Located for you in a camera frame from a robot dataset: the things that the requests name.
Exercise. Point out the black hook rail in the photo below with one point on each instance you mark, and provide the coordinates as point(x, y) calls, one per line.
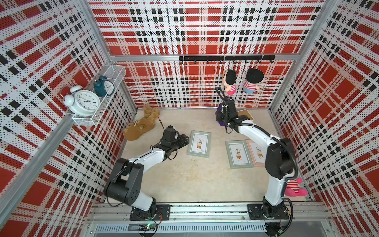
point(257, 58)

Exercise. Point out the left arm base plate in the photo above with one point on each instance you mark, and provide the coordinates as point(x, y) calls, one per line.
point(157, 212)

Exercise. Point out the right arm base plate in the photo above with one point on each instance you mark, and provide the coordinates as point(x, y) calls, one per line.
point(264, 211)

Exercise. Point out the brown plush toy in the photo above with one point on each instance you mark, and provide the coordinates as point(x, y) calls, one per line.
point(136, 129)

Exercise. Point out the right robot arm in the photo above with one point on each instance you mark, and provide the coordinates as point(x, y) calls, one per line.
point(280, 161)

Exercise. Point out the doll with blue clothes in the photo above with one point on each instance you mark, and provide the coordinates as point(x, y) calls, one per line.
point(253, 78)

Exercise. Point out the green circuit board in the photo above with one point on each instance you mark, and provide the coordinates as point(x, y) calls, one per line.
point(146, 227)

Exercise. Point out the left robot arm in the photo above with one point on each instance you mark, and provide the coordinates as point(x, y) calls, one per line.
point(125, 181)

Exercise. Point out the white alarm clock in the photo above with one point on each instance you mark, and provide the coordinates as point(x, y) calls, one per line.
point(82, 102)

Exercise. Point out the pink picture frame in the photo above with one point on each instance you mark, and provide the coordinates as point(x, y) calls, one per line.
point(257, 153)

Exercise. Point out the purple cloth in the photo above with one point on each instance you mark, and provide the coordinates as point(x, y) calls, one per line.
point(222, 115)

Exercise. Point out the white wire shelf basket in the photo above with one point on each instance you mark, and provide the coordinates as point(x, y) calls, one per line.
point(115, 74)

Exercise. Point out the white pink plush toy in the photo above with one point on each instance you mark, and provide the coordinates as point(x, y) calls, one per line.
point(293, 188)

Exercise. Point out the white tissue box wooden lid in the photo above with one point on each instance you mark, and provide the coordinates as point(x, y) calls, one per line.
point(245, 113)

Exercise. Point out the teal alarm clock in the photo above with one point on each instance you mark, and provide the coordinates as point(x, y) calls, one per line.
point(103, 87)

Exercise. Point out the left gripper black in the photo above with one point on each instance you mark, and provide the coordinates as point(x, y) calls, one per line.
point(182, 139)

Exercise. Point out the green picture frame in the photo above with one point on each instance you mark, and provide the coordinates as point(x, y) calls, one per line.
point(199, 144)
point(238, 154)

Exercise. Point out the doll with pink clothes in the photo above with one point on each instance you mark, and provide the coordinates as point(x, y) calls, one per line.
point(228, 81)

